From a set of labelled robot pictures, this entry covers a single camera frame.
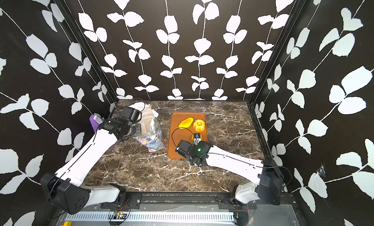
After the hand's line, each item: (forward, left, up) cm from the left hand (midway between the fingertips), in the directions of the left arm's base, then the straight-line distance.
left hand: (136, 128), depth 79 cm
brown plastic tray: (+8, -20, -20) cm, 29 cm away
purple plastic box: (+9, +27, -3) cm, 29 cm away
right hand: (-13, -31, -8) cm, 34 cm away
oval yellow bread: (+15, -28, -17) cm, 36 cm away
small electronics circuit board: (-38, +7, -20) cm, 43 cm away
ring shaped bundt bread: (+12, -37, -17) cm, 42 cm away
